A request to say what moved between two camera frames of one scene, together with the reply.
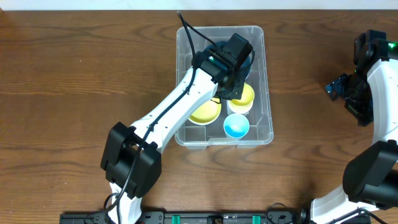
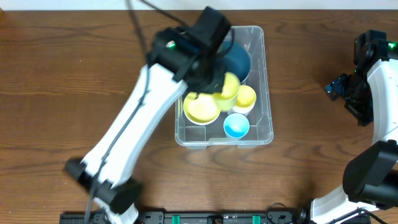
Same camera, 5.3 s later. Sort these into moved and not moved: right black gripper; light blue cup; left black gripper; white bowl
Moved: left black gripper
Not moved: right black gripper; white bowl; light blue cup
